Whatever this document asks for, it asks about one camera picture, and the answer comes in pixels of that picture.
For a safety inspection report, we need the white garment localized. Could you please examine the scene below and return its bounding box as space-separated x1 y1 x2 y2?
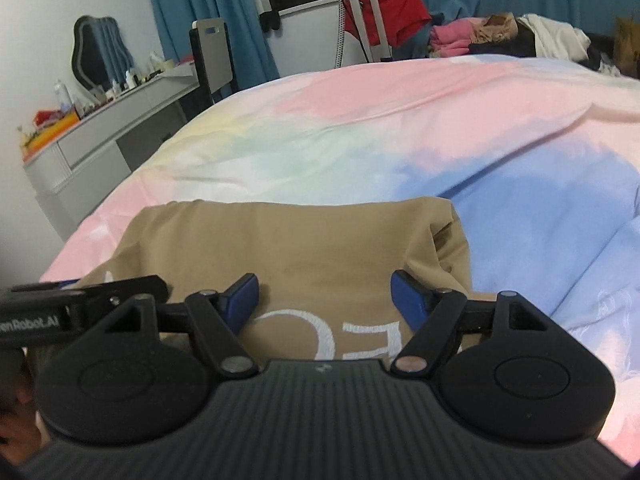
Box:
520 14 591 64

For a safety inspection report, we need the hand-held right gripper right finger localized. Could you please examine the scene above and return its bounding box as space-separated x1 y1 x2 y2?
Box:
391 269 548 376

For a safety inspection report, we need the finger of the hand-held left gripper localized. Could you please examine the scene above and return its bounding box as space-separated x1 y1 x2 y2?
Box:
10 275 169 314

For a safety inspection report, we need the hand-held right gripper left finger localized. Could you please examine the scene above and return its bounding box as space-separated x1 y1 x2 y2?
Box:
102 273 260 377

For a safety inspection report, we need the pastel bed cover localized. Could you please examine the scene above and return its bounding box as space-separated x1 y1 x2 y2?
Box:
40 55 640 461

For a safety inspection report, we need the person's left hand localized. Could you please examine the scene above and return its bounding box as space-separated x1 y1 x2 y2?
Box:
0 350 44 467

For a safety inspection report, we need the black and grey chair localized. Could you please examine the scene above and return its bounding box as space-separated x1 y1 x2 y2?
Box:
189 17 239 112

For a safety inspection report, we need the brown paper bag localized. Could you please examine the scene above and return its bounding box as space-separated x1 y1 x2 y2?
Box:
612 16 640 77

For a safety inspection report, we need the standing garment steamer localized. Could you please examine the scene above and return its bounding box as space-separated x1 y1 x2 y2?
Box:
332 0 394 69

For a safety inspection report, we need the tan printed shirt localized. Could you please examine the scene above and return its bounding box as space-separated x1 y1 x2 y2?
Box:
30 199 474 377

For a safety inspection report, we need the pink garment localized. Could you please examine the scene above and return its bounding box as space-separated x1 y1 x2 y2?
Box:
430 17 489 59

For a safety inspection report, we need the orange box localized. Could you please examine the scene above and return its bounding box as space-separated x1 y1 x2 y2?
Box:
22 115 81 154

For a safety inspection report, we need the red garment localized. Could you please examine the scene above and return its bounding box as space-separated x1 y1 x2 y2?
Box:
345 0 434 47

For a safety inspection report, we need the brown crumpled garment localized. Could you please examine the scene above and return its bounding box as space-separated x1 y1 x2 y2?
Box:
472 12 521 44

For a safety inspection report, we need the white dressing table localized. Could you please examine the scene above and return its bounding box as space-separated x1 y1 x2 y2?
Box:
22 62 201 242

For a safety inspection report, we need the wavy edged mirror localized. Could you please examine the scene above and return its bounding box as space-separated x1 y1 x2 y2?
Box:
72 15 136 97

